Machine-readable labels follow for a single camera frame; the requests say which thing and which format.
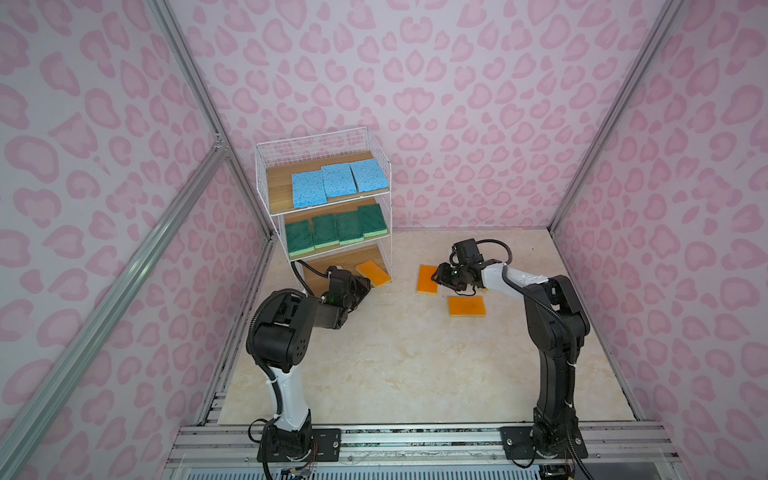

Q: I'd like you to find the orange sponge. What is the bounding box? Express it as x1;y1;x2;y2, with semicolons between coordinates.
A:
355;260;392;288
416;265;438;295
448;296;486;317

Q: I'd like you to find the green scouring pad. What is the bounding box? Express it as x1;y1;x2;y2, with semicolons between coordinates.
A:
285;220;315;257
335;211;364;245
357;203;388;239
311;213;340;249

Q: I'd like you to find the blue sponge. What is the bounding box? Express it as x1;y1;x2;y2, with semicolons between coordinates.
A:
349;158;389;193
321;163;358;198
291;170;327;209

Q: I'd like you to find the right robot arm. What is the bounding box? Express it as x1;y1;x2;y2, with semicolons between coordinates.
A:
432;238;591;462

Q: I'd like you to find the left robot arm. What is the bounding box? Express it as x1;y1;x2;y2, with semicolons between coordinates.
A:
246;267;372;463

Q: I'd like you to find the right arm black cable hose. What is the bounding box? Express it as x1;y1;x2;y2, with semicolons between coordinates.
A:
473;238;586;373

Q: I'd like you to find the white wire three-tier shelf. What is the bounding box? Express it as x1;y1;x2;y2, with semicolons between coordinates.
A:
254;127;393;275

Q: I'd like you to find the aluminium diagonal frame bar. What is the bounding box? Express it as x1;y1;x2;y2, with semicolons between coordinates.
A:
1;147;228;479

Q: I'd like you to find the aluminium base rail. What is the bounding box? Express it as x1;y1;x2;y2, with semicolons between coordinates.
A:
161;422;691;480

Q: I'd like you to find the aluminium frame left corner post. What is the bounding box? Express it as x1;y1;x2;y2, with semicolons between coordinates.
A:
146;0;273;240

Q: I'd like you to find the aluminium frame corner post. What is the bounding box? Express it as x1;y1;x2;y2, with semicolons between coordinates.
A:
146;0;273;240
547;0;688;237

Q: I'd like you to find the aluminium frame right corner post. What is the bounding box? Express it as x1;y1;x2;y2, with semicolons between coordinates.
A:
547;0;688;237

